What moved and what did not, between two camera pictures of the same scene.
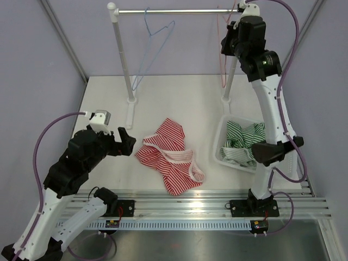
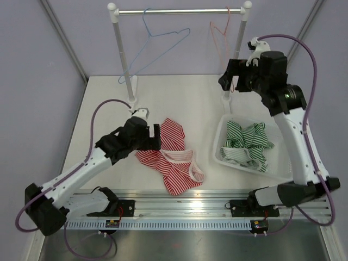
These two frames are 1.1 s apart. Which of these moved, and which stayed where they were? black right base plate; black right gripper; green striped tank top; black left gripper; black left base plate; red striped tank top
Moved: black left gripper; black right gripper
Stayed: green striped tank top; black left base plate; red striped tank top; black right base plate
